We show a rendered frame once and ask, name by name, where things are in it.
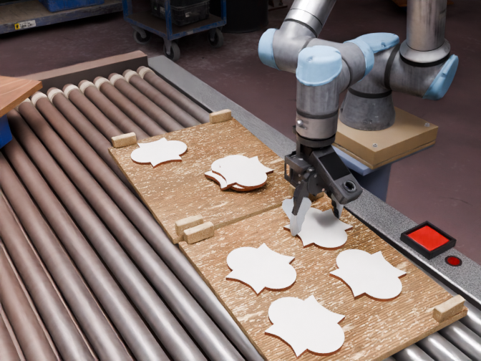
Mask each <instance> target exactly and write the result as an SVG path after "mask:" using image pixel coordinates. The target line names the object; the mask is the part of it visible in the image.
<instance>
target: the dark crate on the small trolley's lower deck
mask: <svg viewBox="0 0 481 361"><path fill-rule="evenodd" d="M209 1H210V0H170V12H171V22H172V23H174V24H177V25H178V26H183V25H186V24H191V23H194V22H197V21H202V20H204V19H208V18H210V16H209V14H210V12H209V8H210V7H209ZM150 5H151V10H152V13H151V14H152V15H154V16H157V17H159V18H161V19H164V20H166V19H165V2H164V0H150Z"/></svg>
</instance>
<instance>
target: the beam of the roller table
mask: <svg viewBox="0 0 481 361"><path fill-rule="evenodd" d="M147 61H148V68H150V69H151V70H152V71H153V72H154V73H155V74H156V75H157V76H158V77H160V78H161V79H163V80H164V81H166V82H167V83H168V84H169V85H171V86H172V87H174V88H175V89H176V90H178V91H179V92H181V93H182V94H184V96H186V97H187V98H189V99H190V100H192V101H193V102H194V103H195V104H197V105H199V106H200V107H201V108H203V109H204V110H205V111H207V112H208V113H212V112H217V111H221V110H227V109H229V110H230V111H231V117H234V118H235V119H236V120H237V121H238V122H239V123H240V124H242V125H243V126H244V127H245V128H246V129H248V130H249V131H250V132H251V133H253V134H254V135H255V136H256V137H257V138H258V139H259V140H261V141H262V142H263V143H264V144H265V145H267V146H268V147H269V148H270V149H271V150H272V151H273V152H275V153H276V154H277V155H278V156H279V157H281V158H282V159H283V160H284V158H285V155H288V154H291V153H292V151H295V150H296V143H295V142H294V141H292V140H290V139H289V138H287V137H286V136H285V135H283V134H281V133H280V132H279V131H277V130H275V129H274V128H272V127H271V126H270V125H268V124H266V123H265V122H263V121H262V120H260V119H258V118H257V117H256V116H254V115H252V114H251V113H249V112H248V111H247V110H245V109H243V108H242V107H241V106H239V105H237V104H236V103H234V102H233V101H232V100H230V99H228V98H227V97H226V96H224V95H222V94H221V93H219V92H218V91H217V90H215V89H213V88H212V87H211V86H209V85H207V84H206V83H204V82H203V81H202V80H200V79H198V78H197V77H196V76H194V75H192V74H191V73H189V72H188V71H186V70H185V69H183V68H182V67H180V66H179V65H177V64H176V63H174V62H173V61H171V60H170V59H168V58H167V57H165V56H164V55H160V56H157V57H151V58H148V59H147ZM362 189H363V192H362V193H361V195H360V196H359V197H358V198H357V199H356V200H354V201H352V202H349V203H347V204H344V207H343V208H345V209H346V210H347V211H348V212H349V213H350V214H351V215H353V216H354V217H355V218H357V219H358V220H359V221H361V222H362V223H363V224H364V225H365V226H367V227H368V228H369V229H370V230H372V231H373V232H374V233H375V234H376V235H377V236H379V237H380V238H381V239H383V240H384V241H385V242H387V243H388V244H389V245H391V246H392V247H394V248H395V249H396V250H397V251H399V252H400V253H402V254H404V255H405V256H406V257H407V258H408V259H410V260H412V261H413V262H414V263H415V264H417V265H418V266H420V267H421V268H423V269H424V270H425V271H427V272H428V273H429V274H431V275H432V276H433V277H435V278H436V279H438V280H439V281H440V282H442V283H443V284H444V285H446V286H447V287H449V288H450V289H451V290H452V291H454V292H455V293H457V294H459V295H460V296H461V297H463V298H464V299H465V300H466V301H468V302H469V303H470V304H472V305H473V306H474V307H476V308H478V309H479V310H480V311H481V266H480V265H479V264H477V263H476V262H474V261H473V260H471V259H469V258H468V257H466V256H465V255H464V254H462V253H460V252H459V251H458V250H456V249H454V248H451V249H449V250H447V251H446V252H444V253H442V254H440V255H438V256H436V257H434V258H433V259H430V260H428V259H426V258H425V257H423V256H422V255H421V254H419V253H418V252H416V251H415V250H414V249H412V248H411V247H409V246H408V245H406V244H405V243H404V242H402V241H401V240H400V236H401V233H403V232H405V231H407V230H409V229H411V228H413V227H415V226H417V225H419V224H417V223H415V222H414V221H413V220H411V219H410V218H408V217H406V216H405V215H403V214H402V213H400V212H398V211H397V210H396V209H394V208H392V207H391V206H390V205H388V204H387V203H385V202H383V201H382V200H381V199H379V198H377V197H376V196H375V195H373V194H372V193H370V192H368V191H367V190H366V189H364V188H362ZM447 256H456V257H458V258H460V259H461V260H462V265H461V266H450V265H449V264H447V263H446V262H445V260H444V259H445V257H447Z"/></svg>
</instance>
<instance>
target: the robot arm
mask: <svg viewBox="0 0 481 361"><path fill-rule="evenodd" d="M335 2H336V0H294V2H293V4H292V6H291V8H290V10H289V12H288V13H287V15H286V18H285V19H284V21H283V23H282V25H281V28H280V29H268V30H267V31H266V32H264V33H263V35H262V36H261V39H260V41H259V44H258V56H259V58H260V60H261V62H262V63H263V64H265V65H267V66H269V67H272V68H275V69H277V70H280V71H281V70H283V71H287V72H292V73H295V74H296V77H297V91H296V125H294V126H292V133H294V134H295V135H296V150H295V151H292V153H291V154H288V155H285V158H284V178H285V179H286V180H287V181H288V182H289V183H290V184H291V185H292V186H293V187H295V188H296V189H295V191H294V194H293V198H292V199H285V200H284V201H283V204H282V208H283V210H284V211H285V213H286V215H287V216H288V217H289V219H290V230H291V235H292V236H295V235H297V234H298V233H299V232H300V231H301V226H302V223H303V222H304V220H305V215H306V212H307V211H308V210H309V209H310V207H311V201H310V199H309V198H308V195H309V193H310V194H312V195H313V196H316V195H317V194H318V193H321V192H324V193H325V194H326V195H327V196H328V197H329V198H330V199H331V205H332V206H333V207H334V214H335V217H337V218H338V219H340V217H341V212H342V209H343V207H344V204H347V203H349V202H352V201H354V200H356V199H357V198H358V197H359V196H360V195H361V193H362V192H363V189H362V187H361V186H360V185H359V183H358V182H357V181H356V179H355V177H354V176H353V175H352V174H351V172H350V171H349V169H348V168H347V167H346V165H345V164H344V162H343V161H342V160H341V159H340V157H339V156H338V154H337V153H336V151H335V150H334V149H333V148H332V146H331V144H332V143H333V142H334V141H335V137H336V131H337V125H338V114H339V119H340V121H341V122H342V123H343V124H345V125H346V126H348V127H351V128H354V129H357V130H366V131H376V130H384V129H387V128H388V127H391V126H392V125H393V124H394V121H395V116H396V113H395V109H394V103H393V99H392V90H394V91H397V92H401V93H404V94H408V95H413V96H416V97H421V98H422V99H429V100H439V99H441V98H442V97H443V96H444V95H445V93H446V92H447V91H448V89H449V87H450V85H451V83H452V81H453V78H454V76H455V73H456V71H457V66H458V62H459V59H458V56H456V55H454V54H450V43H449V42H448V41H447V40H446V39H445V37H444V31H445V21H446V10H447V0H407V39H405V40H404V41H403V42H402V44H399V37H398V36H397V35H396V34H391V33H372V34H365V35H363V36H360V37H358V38H356V39H353V40H350V41H346V42H344V43H343V44H341V43H337V42H331V41H327V40H324V39H318V36H319V34H320V32H321V30H322V28H323V26H324V24H325V22H326V20H327V18H328V16H329V14H330V12H331V10H332V8H333V6H334V4H335ZM347 88H348V91H347V93H346V96H345V98H344V101H343V102H342V104H341V107H340V110H339V94H340V93H341V92H343V91H344V90H346V89H347ZM292 155H294V156H292ZM287 164H288V165H289V175H287V174H286V169H287Z"/></svg>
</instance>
